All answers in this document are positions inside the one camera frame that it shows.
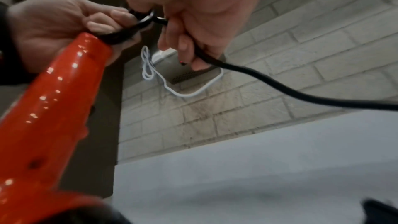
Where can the steel wall hand dryer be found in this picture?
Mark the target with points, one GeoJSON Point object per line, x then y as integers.
{"type": "Point", "coordinates": [183, 73]}

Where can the orange hair dryer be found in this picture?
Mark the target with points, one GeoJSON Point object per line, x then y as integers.
{"type": "Point", "coordinates": [46, 132]}

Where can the person's right hand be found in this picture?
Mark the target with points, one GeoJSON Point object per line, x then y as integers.
{"type": "Point", "coordinates": [202, 1]}

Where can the person's left hand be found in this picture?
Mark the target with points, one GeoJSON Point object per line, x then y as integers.
{"type": "Point", "coordinates": [46, 21]}

